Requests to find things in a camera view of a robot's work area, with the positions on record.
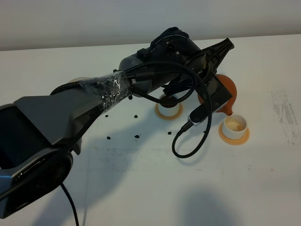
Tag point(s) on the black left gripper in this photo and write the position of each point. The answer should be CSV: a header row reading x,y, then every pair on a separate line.
x,y
204,62

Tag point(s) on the brown clay teapot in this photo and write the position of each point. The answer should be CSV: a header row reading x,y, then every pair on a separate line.
x,y
223,93

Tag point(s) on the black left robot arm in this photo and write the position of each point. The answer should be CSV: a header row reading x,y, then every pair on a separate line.
x,y
39,134

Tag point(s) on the beige round teapot coaster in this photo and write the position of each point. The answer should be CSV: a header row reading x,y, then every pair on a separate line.
x,y
78,79

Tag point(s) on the white teacup near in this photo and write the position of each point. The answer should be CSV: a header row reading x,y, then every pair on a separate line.
x,y
168,107

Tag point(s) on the white teacup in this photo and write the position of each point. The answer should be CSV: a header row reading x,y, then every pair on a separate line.
x,y
168,107
235,122

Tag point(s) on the orange coaster near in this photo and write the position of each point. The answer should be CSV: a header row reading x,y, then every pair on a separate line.
x,y
169,118

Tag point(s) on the orange coaster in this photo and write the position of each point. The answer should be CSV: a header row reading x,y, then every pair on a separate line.
x,y
169,118
233,137

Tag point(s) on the white teacup far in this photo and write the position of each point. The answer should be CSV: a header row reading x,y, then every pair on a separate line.
x,y
235,122

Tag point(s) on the orange coaster far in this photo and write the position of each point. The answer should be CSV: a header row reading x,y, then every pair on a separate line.
x,y
233,137

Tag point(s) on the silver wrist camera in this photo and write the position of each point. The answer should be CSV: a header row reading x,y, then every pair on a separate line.
x,y
198,115

